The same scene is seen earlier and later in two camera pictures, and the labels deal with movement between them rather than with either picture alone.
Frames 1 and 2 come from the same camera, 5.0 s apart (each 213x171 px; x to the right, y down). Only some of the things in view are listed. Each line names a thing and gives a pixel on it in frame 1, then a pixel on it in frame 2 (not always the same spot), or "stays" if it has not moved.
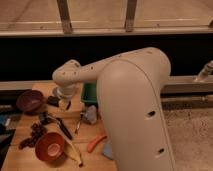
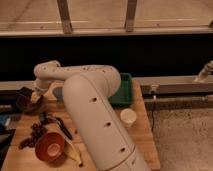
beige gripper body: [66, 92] -> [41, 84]
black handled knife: [45, 118] stays
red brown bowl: [49, 146] stays
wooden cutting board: [55, 134] stays
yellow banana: [72, 152] stays
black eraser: [53, 100] -> [25, 92]
